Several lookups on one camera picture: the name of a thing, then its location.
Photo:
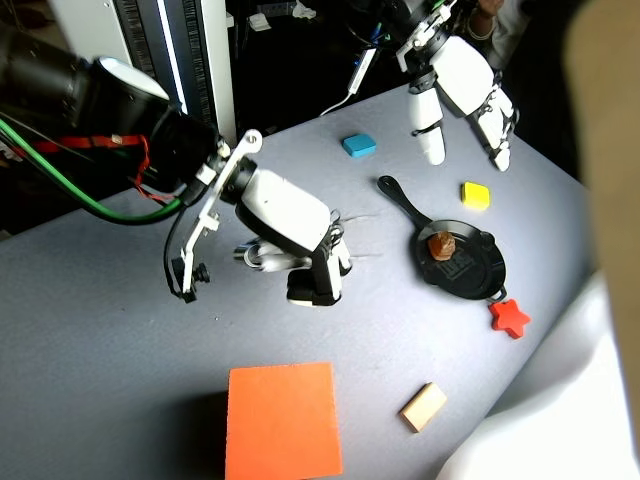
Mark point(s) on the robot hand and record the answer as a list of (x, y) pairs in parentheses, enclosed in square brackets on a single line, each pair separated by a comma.
[(285, 210), (462, 75)]

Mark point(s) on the metal tongs with white tape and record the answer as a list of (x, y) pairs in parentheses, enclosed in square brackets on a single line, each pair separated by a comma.
[(265, 261)]

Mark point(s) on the brown food piece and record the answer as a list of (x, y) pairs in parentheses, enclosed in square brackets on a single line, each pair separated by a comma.
[(441, 246)]

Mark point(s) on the black cast-iron skillet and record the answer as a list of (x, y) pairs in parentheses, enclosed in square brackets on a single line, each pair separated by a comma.
[(470, 275)]

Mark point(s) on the person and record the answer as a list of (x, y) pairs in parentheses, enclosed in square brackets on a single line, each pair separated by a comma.
[(505, 25)]

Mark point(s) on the blue block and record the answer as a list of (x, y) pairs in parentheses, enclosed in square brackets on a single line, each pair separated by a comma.
[(359, 145)]

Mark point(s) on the yellow block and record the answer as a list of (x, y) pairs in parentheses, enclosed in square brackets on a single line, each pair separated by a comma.
[(475, 194)]

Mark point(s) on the white and black column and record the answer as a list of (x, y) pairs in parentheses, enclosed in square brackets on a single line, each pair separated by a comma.
[(210, 50)]

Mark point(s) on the large orange block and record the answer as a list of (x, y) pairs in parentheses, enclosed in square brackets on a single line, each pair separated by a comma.
[(282, 425)]

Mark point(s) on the beige wooden block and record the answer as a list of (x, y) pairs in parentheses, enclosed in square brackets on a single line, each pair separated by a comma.
[(422, 407)]

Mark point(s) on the red star block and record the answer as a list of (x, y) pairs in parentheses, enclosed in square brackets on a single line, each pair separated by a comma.
[(507, 317)]

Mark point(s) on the grey table cloth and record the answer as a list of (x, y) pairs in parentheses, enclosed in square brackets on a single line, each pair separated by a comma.
[(100, 375)]

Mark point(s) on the white blurred shell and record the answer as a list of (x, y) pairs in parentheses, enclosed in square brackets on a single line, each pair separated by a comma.
[(560, 400)]

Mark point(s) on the beige blurred post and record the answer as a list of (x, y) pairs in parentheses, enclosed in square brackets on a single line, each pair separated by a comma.
[(610, 125)]

